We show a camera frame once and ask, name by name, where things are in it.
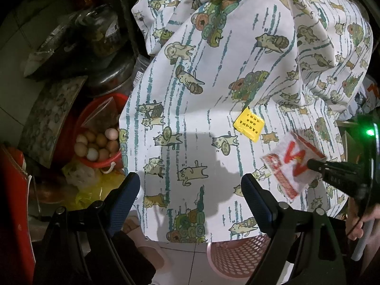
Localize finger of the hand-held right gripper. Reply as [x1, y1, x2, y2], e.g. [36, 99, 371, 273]
[307, 158, 358, 174]
[321, 172, 361, 197]

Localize cat printed white cloth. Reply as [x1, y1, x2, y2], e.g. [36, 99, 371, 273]
[119, 0, 375, 244]

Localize yellow square packet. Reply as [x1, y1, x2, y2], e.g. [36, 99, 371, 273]
[233, 107, 265, 141]

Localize person's right hand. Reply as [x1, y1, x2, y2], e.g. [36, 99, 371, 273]
[346, 197, 369, 241]

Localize grey tube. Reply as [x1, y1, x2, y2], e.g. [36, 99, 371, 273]
[352, 220, 373, 262]

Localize pink plastic basket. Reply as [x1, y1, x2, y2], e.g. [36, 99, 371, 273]
[206, 233, 272, 276]

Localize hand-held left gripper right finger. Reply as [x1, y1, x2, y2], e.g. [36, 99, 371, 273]
[240, 174, 348, 285]

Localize glass jar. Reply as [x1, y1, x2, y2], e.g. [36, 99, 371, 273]
[74, 4, 122, 57]

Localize pile of eggs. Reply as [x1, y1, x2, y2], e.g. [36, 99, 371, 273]
[74, 128, 121, 162]

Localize patterned grey board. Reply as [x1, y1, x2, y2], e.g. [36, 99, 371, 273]
[18, 76, 88, 168]

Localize clear plastic labelled jar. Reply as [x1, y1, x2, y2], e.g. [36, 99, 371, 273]
[131, 55, 152, 95]

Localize red plastic bucket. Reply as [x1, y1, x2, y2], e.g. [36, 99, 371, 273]
[73, 93, 129, 170]

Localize yellow plastic bag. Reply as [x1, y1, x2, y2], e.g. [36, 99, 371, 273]
[62, 162, 127, 211]

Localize person's foot in pink slipper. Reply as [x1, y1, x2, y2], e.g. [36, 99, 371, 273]
[122, 211, 165, 271]

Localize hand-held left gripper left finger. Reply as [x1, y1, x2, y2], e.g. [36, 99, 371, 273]
[33, 172, 141, 285]

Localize person's dark trouser leg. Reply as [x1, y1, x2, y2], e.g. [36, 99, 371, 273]
[86, 232, 156, 285]

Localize white red printed packet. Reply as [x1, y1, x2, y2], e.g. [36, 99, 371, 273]
[260, 132, 327, 201]

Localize white plastic bags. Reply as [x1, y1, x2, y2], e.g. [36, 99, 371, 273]
[353, 76, 380, 116]

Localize red plastic stool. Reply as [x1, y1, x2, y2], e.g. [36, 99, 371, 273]
[0, 145, 36, 285]

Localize clear plastic bag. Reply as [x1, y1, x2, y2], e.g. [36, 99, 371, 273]
[81, 98, 119, 134]

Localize dark lidded pot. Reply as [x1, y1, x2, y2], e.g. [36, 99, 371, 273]
[89, 53, 137, 92]

